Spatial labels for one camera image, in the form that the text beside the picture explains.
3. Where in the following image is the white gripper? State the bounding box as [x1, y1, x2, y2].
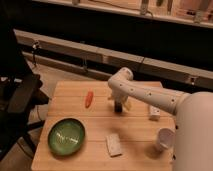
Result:
[107, 94, 132, 111]

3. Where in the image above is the black eraser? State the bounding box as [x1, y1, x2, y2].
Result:
[114, 102, 123, 113]

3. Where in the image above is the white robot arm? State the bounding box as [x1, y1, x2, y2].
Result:
[108, 67, 213, 171]

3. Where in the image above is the white sponge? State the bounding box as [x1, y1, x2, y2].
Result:
[106, 134, 122, 157]

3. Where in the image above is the orange carrot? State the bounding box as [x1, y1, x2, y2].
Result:
[85, 91, 93, 108]

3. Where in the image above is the white glue bottle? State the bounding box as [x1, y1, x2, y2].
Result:
[149, 106, 160, 121]

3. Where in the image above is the white paper cup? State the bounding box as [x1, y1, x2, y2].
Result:
[154, 128, 175, 152]

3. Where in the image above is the green bowl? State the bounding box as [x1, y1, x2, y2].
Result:
[48, 118, 86, 156]

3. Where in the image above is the black chair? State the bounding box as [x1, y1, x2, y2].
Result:
[0, 25, 49, 162]

